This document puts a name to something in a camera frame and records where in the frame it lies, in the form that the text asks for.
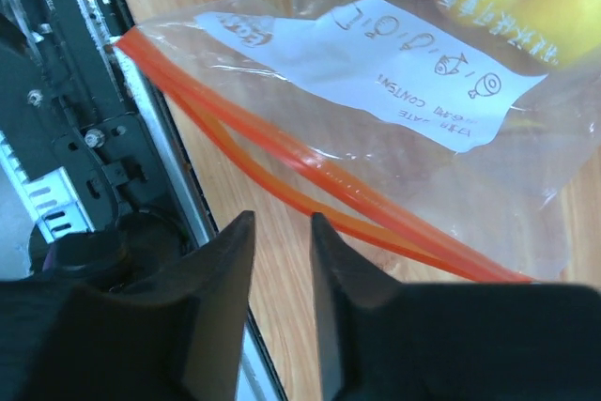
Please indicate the clear zip top bag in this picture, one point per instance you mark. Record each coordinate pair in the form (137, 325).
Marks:
(413, 131)

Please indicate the yellow fake lemon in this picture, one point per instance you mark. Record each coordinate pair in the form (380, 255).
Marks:
(564, 30)

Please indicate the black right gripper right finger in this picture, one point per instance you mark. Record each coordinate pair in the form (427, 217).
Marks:
(381, 339)

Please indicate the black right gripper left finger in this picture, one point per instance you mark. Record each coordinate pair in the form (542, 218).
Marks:
(176, 335)

